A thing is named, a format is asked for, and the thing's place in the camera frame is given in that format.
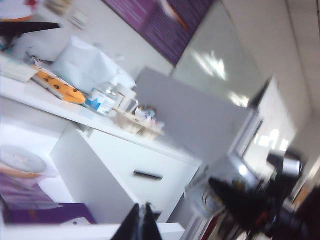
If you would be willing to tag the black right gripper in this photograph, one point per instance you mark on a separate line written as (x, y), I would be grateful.
(272, 212)

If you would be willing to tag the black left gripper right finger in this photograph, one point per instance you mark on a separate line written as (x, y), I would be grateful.
(151, 230)

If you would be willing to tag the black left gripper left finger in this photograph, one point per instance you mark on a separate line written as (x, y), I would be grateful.
(130, 230)

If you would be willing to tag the white cabinet drawer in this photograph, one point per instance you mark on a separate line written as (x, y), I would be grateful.
(155, 155)
(95, 170)

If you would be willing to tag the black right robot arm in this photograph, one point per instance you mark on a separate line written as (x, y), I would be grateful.
(307, 220)

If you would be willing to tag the grey partition panel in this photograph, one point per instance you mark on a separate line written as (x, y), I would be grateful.
(195, 112)

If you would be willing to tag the clear sanitizer pump bottle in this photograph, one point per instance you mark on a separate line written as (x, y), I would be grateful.
(102, 105)

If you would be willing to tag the round white disc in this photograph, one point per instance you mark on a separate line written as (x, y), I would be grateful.
(17, 158)

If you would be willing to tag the glass whiteboard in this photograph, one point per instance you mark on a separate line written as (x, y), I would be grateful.
(212, 50)

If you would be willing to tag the orange spotted toy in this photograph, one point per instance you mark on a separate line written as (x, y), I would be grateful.
(62, 90)

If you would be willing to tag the white sideboard cabinet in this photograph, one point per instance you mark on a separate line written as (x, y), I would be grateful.
(37, 97)

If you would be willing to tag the white plastic bag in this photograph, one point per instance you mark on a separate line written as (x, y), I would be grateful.
(82, 62)

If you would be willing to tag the black stick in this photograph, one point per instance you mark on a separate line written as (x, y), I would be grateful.
(30, 27)

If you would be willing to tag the beige dimmer knob plate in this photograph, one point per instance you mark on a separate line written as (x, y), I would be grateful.
(58, 5)

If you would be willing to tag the purple wall poster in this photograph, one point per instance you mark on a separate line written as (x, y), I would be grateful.
(160, 25)

